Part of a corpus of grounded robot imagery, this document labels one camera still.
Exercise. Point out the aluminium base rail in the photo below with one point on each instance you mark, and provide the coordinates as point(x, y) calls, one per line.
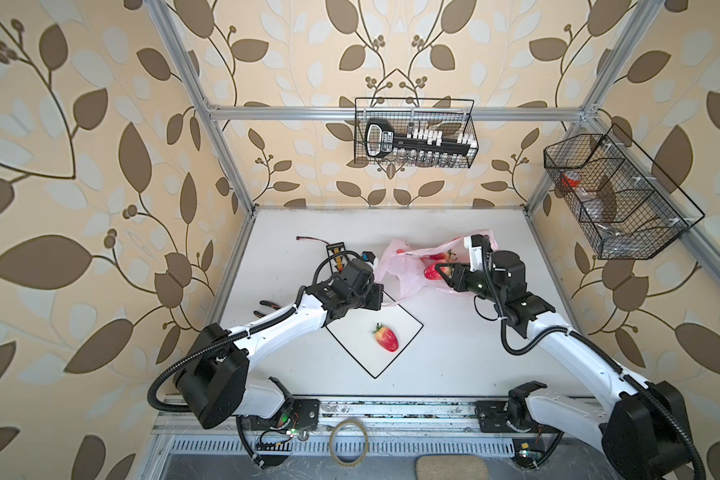
point(388, 415)

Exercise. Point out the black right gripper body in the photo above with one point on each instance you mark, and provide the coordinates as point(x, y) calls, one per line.
point(467, 281)

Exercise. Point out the red fake strawberry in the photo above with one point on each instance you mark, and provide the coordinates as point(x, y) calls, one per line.
point(386, 338)
point(435, 271)

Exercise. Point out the tape roll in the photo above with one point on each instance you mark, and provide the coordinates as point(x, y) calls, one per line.
point(349, 443)

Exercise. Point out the brown pad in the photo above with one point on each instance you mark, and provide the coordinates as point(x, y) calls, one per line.
point(451, 467)

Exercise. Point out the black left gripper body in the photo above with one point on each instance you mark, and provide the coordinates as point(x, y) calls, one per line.
point(369, 296)

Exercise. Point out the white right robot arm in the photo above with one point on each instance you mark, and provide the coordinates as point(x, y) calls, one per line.
point(640, 426)

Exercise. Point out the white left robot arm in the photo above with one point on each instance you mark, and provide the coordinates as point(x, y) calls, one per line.
point(216, 379)

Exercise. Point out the pink plastic bag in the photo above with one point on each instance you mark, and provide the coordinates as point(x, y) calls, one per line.
point(407, 264)

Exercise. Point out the white square board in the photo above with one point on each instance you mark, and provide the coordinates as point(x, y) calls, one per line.
point(354, 334)

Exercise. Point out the black wire side basket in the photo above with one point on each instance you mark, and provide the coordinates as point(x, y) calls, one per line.
point(628, 205)

